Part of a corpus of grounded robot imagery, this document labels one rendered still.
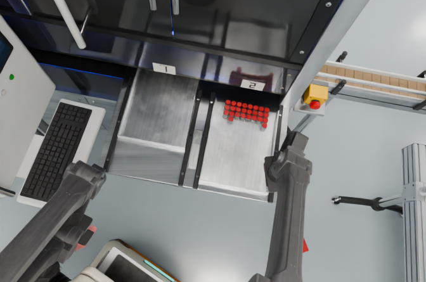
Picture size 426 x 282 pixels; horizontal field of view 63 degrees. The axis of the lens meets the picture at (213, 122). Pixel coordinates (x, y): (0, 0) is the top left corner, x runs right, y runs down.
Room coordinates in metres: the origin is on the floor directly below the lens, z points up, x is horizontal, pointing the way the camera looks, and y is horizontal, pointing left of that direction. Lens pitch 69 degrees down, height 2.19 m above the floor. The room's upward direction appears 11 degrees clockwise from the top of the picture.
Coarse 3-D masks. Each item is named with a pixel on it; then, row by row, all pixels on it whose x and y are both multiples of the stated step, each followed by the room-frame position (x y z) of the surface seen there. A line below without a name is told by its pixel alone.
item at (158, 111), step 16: (144, 80) 0.63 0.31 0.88; (160, 80) 0.65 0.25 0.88; (176, 80) 0.66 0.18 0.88; (192, 80) 0.68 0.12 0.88; (144, 96) 0.56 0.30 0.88; (160, 96) 0.58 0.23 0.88; (176, 96) 0.59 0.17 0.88; (192, 96) 0.60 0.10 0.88; (128, 112) 0.48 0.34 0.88; (144, 112) 0.50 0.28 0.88; (160, 112) 0.51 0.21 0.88; (176, 112) 0.52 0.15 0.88; (192, 112) 0.53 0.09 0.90; (128, 128) 0.42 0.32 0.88; (144, 128) 0.43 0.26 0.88; (160, 128) 0.44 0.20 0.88; (176, 128) 0.46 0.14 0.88; (160, 144) 0.37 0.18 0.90; (176, 144) 0.39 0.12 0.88
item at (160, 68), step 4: (156, 64) 0.63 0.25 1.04; (160, 64) 0.63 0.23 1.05; (156, 68) 0.63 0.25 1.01; (160, 68) 0.63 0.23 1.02; (164, 68) 0.63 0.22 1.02; (168, 68) 0.63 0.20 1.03; (172, 68) 0.63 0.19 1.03; (164, 72) 0.63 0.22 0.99; (168, 72) 0.63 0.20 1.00; (172, 72) 0.63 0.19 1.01
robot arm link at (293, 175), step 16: (288, 160) 0.24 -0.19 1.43; (304, 160) 0.25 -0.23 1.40; (288, 176) 0.20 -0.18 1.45; (304, 176) 0.21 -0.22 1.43; (288, 192) 0.16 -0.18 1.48; (304, 192) 0.17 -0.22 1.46; (288, 208) 0.12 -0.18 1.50; (304, 208) 0.13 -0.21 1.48; (288, 224) 0.09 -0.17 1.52; (272, 240) 0.05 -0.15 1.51; (288, 240) 0.06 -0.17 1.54; (272, 256) 0.02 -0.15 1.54; (288, 256) 0.03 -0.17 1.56; (272, 272) 0.00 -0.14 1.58; (288, 272) 0.00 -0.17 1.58
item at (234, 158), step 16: (272, 112) 0.60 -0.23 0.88; (224, 128) 0.49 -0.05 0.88; (240, 128) 0.51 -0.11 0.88; (256, 128) 0.52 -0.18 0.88; (272, 128) 0.53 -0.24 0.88; (208, 144) 0.41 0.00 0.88; (224, 144) 0.43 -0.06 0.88; (240, 144) 0.44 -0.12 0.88; (256, 144) 0.45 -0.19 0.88; (272, 144) 0.46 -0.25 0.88; (208, 160) 0.35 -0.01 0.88; (224, 160) 0.36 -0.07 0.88; (240, 160) 0.37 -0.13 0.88; (256, 160) 0.39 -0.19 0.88; (208, 176) 0.29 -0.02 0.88; (224, 176) 0.30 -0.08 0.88; (240, 176) 0.31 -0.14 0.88; (256, 176) 0.32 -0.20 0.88; (256, 192) 0.26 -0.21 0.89
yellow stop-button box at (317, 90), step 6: (312, 84) 0.68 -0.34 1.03; (318, 84) 0.68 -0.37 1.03; (324, 84) 0.69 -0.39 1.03; (306, 90) 0.67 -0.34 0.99; (312, 90) 0.65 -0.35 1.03; (318, 90) 0.66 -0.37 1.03; (324, 90) 0.66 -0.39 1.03; (306, 96) 0.64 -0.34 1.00; (312, 96) 0.63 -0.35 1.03; (318, 96) 0.63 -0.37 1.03; (324, 96) 0.64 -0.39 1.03; (306, 102) 0.63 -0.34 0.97; (324, 102) 0.63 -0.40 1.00
